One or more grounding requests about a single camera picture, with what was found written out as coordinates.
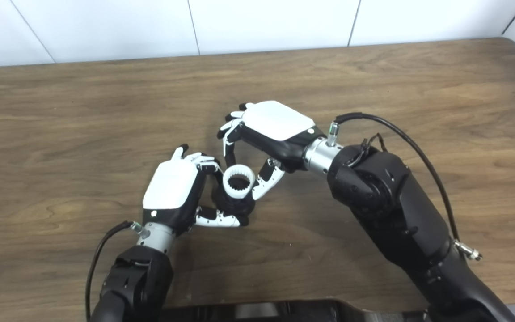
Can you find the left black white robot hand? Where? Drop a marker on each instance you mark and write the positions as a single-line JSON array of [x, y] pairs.
[[170, 188]]

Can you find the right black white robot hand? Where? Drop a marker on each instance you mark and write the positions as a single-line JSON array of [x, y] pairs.
[[275, 120]]

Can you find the round black plastic part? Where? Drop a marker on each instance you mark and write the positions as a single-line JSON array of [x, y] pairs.
[[235, 206]]

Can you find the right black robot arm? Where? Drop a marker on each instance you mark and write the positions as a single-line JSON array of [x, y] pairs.
[[396, 210]]

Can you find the black robot torso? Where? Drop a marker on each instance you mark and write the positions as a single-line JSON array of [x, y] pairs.
[[306, 313]]

